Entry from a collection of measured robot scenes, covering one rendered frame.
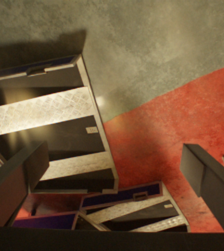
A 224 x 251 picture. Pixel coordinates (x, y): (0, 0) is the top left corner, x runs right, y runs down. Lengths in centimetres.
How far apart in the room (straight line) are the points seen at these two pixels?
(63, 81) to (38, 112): 25
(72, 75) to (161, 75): 46
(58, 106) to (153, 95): 53
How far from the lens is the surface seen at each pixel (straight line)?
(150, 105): 102
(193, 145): 17
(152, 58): 90
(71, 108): 106
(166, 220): 208
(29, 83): 111
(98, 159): 134
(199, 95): 103
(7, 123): 124
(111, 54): 91
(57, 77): 101
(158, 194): 148
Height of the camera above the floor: 85
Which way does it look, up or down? 49 degrees down
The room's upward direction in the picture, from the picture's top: 168 degrees counter-clockwise
